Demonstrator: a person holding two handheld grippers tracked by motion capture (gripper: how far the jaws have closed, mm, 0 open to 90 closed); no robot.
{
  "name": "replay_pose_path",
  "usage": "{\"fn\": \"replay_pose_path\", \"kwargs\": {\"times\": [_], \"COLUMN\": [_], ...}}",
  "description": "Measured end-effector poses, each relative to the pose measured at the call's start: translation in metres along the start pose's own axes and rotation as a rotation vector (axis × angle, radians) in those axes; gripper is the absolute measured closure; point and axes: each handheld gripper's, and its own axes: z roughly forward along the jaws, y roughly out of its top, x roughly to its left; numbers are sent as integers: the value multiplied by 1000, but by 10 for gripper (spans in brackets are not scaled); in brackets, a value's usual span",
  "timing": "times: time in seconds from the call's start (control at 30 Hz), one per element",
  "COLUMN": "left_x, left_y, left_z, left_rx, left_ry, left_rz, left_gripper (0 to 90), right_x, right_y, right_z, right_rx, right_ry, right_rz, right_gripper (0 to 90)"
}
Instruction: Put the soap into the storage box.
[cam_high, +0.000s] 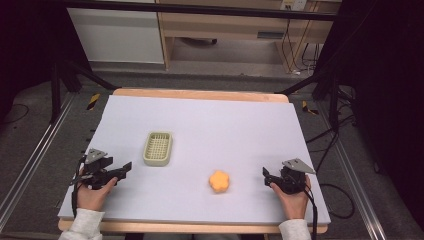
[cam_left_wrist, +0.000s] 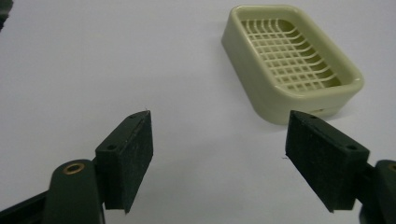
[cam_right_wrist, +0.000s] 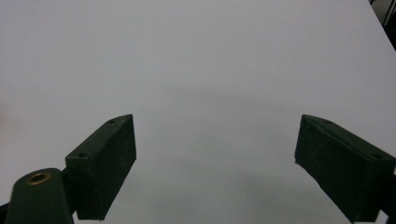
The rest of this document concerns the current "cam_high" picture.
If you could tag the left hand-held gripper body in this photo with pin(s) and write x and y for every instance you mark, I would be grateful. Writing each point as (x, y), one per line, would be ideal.
(95, 170)

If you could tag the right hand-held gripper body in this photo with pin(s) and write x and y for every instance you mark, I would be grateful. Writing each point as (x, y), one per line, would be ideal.
(293, 178)

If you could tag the beige slotted soap dish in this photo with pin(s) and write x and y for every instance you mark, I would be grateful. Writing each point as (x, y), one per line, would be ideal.
(158, 148)

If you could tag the orange flower-shaped soap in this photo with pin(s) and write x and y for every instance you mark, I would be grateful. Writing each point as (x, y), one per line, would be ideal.
(219, 181)

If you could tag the person's right hand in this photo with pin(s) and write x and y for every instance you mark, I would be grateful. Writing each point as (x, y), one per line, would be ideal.
(294, 203)

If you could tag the person's left hand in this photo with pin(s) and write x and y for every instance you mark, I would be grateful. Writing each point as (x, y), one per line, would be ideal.
(93, 196)

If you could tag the white foam mat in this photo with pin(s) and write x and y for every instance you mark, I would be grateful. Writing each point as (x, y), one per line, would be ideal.
(206, 140)

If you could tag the yellow black tape marker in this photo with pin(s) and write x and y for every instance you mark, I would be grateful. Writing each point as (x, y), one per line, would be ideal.
(93, 101)
(308, 108)

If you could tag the black metal stand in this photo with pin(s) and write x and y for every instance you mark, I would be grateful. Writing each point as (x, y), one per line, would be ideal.
(56, 90)
(333, 100)

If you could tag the wooden table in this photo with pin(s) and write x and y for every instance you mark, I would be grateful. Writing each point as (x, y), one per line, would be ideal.
(200, 94)

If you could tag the white cabinet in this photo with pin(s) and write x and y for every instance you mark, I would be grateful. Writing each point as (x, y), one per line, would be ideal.
(116, 36)

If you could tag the black curtain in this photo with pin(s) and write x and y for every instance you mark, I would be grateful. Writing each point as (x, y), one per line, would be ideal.
(26, 43)
(386, 83)

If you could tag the wooden desk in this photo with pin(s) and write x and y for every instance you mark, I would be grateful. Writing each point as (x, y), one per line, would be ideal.
(220, 25)

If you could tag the white power strip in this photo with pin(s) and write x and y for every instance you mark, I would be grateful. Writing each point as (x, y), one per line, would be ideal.
(293, 4)

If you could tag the black metal crossbar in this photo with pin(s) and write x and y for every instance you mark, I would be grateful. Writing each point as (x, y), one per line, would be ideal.
(200, 9)

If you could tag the metal floor rail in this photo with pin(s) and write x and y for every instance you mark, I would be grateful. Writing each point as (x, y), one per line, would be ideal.
(30, 163)
(356, 186)

